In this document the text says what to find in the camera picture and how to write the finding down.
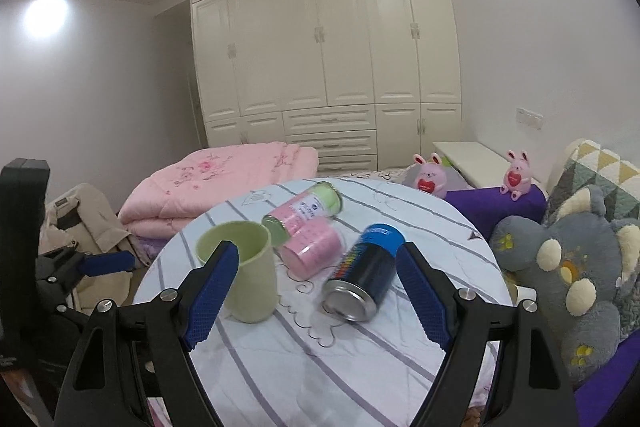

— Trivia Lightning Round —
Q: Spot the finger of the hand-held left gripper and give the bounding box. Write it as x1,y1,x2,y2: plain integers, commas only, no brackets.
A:
37,246,137,289

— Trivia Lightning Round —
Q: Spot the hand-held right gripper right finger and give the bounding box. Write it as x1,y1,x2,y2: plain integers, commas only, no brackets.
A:
397,241,577,427

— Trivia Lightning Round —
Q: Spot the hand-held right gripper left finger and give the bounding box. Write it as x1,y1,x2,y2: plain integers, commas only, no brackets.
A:
52,242,240,427

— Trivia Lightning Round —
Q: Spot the pink ribbed cup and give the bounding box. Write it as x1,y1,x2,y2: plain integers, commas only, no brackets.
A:
279,219,347,281

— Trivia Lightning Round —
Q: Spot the light green cup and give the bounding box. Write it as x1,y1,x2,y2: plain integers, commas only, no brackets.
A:
195,221,278,324

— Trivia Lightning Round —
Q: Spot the beige jacket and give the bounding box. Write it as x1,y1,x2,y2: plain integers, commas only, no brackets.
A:
39,183,152,308

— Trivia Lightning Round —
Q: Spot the black can with blue cap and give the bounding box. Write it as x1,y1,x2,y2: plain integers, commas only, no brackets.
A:
321,223,407,322

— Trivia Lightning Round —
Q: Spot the pink folded quilt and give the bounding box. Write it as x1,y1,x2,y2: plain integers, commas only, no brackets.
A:
117,142,321,239

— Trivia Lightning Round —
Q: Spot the white striped tablecloth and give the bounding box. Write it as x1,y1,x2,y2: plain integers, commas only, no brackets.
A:
132,177,516,427

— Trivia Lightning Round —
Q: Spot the purple cushion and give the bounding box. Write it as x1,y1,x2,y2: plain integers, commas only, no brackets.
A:
444,184,549,242

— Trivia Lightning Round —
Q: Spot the pink bunny toy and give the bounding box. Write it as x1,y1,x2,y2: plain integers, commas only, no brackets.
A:
500,149,537,202
412,152,452,198

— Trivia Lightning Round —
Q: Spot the pink can with green cap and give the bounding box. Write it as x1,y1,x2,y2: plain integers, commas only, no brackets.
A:
262,181,344,244

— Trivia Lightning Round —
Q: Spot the white bench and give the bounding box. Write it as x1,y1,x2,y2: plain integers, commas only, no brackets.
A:
432,141,517,190

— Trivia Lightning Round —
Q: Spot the grey plush toy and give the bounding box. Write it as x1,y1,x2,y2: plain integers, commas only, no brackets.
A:
489,184,640,384

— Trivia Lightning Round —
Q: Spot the purple bed sheet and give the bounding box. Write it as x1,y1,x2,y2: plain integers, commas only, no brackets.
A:
570,337,640,427

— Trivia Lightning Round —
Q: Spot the triangle patterned pillow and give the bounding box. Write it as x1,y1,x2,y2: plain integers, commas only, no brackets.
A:
542,139,640,229

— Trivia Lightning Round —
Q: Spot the cream wardrobe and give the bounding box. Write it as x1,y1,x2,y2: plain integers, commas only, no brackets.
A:
187,0,464,174

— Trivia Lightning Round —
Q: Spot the white wall switch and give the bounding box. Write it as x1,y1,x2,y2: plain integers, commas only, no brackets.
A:
515,107,544,130

